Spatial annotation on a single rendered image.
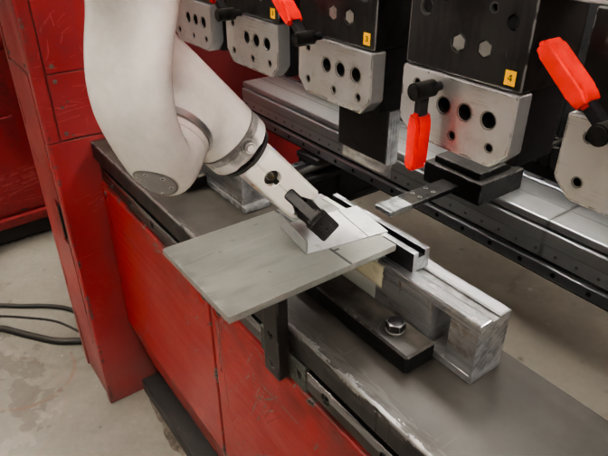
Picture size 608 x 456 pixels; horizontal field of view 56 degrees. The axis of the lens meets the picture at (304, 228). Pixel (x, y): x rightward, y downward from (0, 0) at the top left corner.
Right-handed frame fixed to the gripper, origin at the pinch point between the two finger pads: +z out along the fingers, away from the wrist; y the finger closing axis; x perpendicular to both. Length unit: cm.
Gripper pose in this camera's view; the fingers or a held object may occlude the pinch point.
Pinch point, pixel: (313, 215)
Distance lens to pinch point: 79.0
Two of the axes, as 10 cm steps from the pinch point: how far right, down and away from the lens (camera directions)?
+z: 5.7, 5.1, 6.4
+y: -4.6, -4.5, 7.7
